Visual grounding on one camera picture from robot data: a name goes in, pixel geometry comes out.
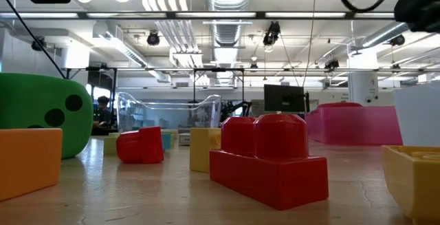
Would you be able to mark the pale green square brick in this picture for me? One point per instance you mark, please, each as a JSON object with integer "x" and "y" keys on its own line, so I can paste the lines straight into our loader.
{"x": 110, "y": 146}

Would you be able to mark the long yellow toy brick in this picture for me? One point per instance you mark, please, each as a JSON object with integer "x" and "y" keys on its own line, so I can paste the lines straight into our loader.
{"x": 412, "y": 183}

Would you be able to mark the red tall-stud toy brick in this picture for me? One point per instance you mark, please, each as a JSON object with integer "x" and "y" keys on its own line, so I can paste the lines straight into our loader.
{"x": 268, "y": 180}
{"x": 141, "y": 146}

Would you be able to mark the black background robot arm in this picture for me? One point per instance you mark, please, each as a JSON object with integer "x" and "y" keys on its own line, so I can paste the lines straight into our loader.
{"x": 237, "y": 107}

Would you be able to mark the black ceiling spotlight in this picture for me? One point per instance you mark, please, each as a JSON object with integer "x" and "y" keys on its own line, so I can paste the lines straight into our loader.
{"x": 331, "y": 64}
{"x": 38, "y": 43}
{"x": 153, "y": 38}
{"x": 271, "y": 34}
{"x": 397, "y": 40}

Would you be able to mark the white round pillar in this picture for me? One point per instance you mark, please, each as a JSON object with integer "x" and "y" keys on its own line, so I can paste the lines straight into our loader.
{"x": 362, "y": 87}

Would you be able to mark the white plastic bin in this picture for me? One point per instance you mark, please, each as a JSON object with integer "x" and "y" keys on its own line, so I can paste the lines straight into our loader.
{"x": 419, "y": 115}

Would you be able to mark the green foam die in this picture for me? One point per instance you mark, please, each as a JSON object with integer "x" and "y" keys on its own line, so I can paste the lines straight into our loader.
{"x": 34, "y": 104}

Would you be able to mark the pink plastic bin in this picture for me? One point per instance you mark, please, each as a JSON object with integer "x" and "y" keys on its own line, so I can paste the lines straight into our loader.
{"x": 354, "y": 125}

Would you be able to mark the person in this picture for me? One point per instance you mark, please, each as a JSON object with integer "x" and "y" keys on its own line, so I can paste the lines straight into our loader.
{"x": 102, "y": 115}

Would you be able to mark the clear plastic bin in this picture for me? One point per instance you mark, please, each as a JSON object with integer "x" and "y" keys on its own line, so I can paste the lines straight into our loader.
{"x": 137, "y": 115}

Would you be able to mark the black computer monitor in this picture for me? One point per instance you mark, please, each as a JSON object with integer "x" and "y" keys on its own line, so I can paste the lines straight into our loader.
{"x": 283, "y": 97}

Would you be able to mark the orange toy brick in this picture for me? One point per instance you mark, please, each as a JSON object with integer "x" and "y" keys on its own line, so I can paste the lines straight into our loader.
{"x": 27, "y": 163}

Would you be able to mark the blue square toy brick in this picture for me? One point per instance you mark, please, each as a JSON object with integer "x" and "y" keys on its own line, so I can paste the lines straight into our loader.
{"x": 166, "y": 141}

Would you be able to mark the yellow square toy brick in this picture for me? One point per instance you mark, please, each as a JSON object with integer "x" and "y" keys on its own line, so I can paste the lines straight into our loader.
{"x": 203, "y": 149}

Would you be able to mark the black table rig frame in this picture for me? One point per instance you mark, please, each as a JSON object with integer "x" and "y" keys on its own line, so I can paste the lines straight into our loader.
{"x": 137, "y": 15}

